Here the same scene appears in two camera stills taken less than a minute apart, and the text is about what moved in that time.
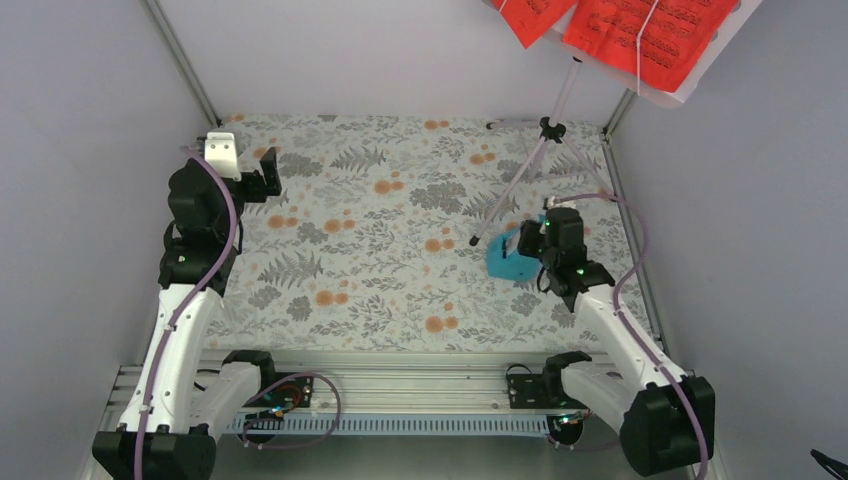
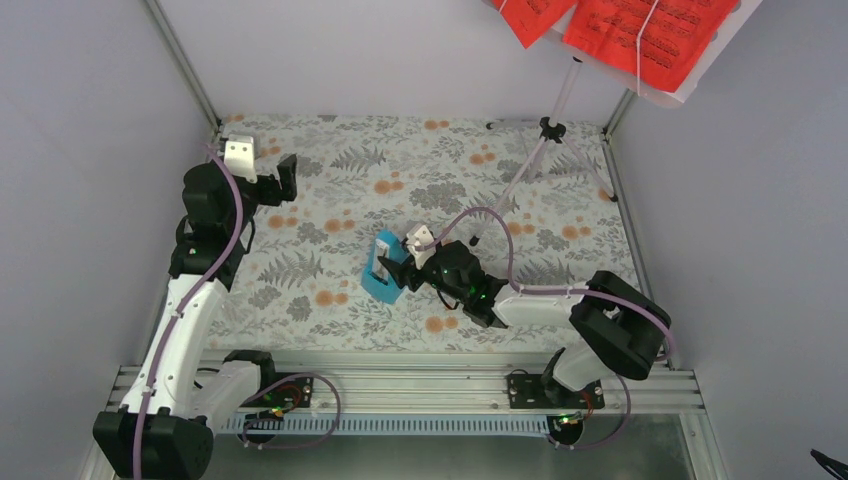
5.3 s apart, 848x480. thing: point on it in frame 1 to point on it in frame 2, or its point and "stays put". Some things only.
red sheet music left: [530, 20] stays put
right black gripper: [524, 244] to [404, 272]
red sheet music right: [674, 38] stays put
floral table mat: [378, 238] stays put
